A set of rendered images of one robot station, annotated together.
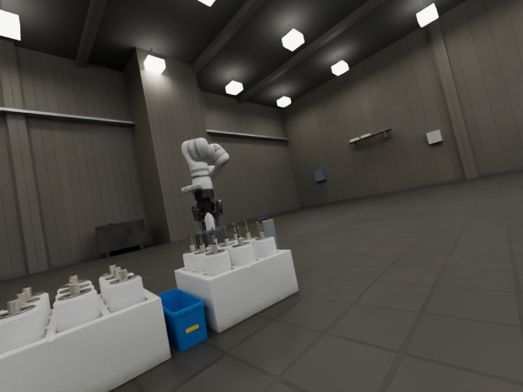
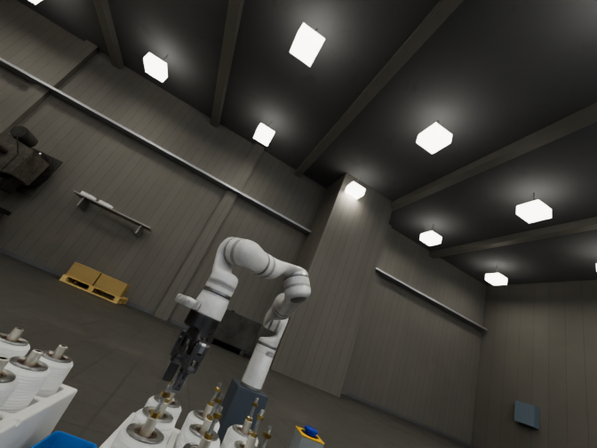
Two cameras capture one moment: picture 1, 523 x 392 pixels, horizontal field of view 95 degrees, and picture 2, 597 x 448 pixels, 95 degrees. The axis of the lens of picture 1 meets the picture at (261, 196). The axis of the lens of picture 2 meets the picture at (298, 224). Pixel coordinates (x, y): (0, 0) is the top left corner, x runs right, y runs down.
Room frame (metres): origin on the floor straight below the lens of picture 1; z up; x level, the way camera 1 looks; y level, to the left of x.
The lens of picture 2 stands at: (0.39, -0.25, 0.50)
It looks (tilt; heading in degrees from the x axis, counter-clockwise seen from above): 23 degrees up; 31
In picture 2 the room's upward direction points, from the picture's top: 24 degrees clockwise
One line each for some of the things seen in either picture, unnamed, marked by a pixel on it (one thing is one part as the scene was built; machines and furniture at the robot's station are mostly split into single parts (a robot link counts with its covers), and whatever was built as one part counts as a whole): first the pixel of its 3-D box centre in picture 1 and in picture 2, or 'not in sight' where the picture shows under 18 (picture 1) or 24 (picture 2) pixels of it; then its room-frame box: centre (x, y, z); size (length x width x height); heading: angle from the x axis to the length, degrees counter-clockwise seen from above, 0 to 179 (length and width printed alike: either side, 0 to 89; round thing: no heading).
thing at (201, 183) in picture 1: (198, 183); (205, 300); (0.91, 0.23, 0.52); 0.11 x 0.09 x 0.06; 152
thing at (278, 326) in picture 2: not in sight; (273, 330); (1.59, 0.38, 0.54); 0.09 x 0.09 x 0.17; 32
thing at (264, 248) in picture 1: (267, 258); not in sight; (1.07, 0.03, 0.16); 0.10 x 0.10 x 0.18
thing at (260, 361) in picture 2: (207, 218); (258, 366); (1.59, 0.38, 0.39); 0.09 x 0.09 x 0.17; 45
